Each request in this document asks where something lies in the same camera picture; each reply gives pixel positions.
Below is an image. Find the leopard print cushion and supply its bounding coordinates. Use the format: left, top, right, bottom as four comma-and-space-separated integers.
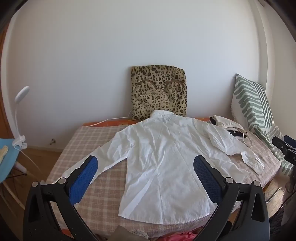
131, 64, 188, 122

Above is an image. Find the pink cloth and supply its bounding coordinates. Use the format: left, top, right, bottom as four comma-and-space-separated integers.
157, 232, 199, 241

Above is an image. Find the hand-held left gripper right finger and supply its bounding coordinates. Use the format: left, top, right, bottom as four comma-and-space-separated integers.
193, 155, 270, 241

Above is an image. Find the beige plaid blanket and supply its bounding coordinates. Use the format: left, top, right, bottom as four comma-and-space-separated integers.
45, 119, 281, 239

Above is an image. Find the orange bed sheet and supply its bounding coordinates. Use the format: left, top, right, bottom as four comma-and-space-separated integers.
82, 116, 213, 127

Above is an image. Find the green striped white pillow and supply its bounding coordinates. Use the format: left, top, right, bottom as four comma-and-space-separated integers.
231, 74, 295, 175

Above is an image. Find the beige tote bag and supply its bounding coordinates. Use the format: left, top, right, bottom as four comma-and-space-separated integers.
209, 115, 253, 149

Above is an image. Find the white long-sleeved shirt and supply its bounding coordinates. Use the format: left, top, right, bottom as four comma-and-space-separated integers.
62, 110, 265, 226

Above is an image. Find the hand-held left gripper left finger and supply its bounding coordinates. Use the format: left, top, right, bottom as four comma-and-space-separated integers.
23, 155, 99, 241

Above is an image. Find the white cable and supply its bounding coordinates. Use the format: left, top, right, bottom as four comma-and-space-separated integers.
87, 117, 130, 127

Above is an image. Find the white clip lamp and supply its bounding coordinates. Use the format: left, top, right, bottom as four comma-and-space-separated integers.
12, 86, 30, 149

